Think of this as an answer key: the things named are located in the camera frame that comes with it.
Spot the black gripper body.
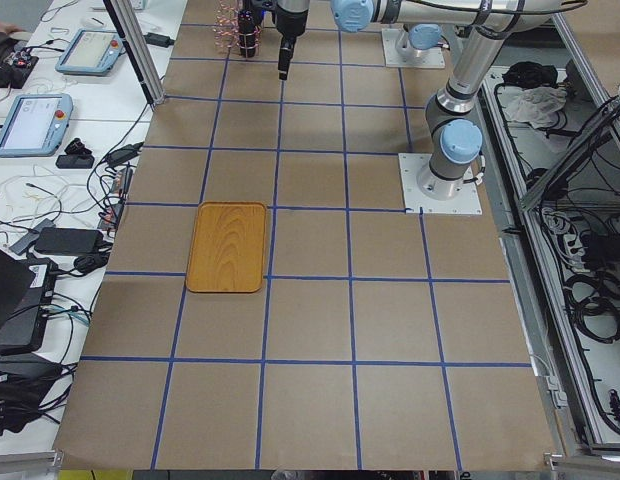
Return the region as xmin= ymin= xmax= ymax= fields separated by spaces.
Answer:
xmin=277 ymin=36 xmax=295 ymax=73

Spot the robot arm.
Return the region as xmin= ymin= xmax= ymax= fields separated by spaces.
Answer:
xmin=379 ymin=1 xmax=586 ymax=201
xmin=274 ymin=1 xmax=441 ymax=80

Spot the wooden tray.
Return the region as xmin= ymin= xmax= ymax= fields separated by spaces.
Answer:
xmin=185 ymin=202 xmax=267 ymax=294

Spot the teach pendant far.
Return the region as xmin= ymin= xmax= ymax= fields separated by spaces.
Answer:
xmin=55 ymin=28 xmax=123 ymax=76

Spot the teach pendant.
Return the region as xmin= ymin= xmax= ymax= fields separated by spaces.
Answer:
xmin=55 ymin=28 xmax=123 ymax=76
xmin=0 ymin=93 xmax=74 ymax=158

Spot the white cloth rag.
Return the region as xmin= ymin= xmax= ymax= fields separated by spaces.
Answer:
xmin=504 ymin=86 xmax=568 ymax=129

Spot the teach pendant near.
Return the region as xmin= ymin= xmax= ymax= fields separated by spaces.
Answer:
xmin=0 ymin=93 xmax=74 ymax=158

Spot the black power adapter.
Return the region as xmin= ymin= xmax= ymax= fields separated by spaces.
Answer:
xmin=34 ymin=227 xmax=103 ymax=256

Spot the black laptop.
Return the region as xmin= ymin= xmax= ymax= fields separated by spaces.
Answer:
xmin=0 ymin=249 xmax=57 ymax=356

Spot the copper wire wine basket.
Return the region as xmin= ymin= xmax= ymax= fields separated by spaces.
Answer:
xmin=213 ymin=0 xmax=264 ymax=58

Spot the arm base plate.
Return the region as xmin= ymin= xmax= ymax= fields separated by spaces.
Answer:
xmin=398 ymin=153 xmax=482 ymax=216
xmin=382 ymin=24 xmax=445 ymax=69

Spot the aluminium frame post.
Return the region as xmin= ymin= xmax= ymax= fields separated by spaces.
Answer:
xmin=103 ymin=0 xmax=165 ymax=108

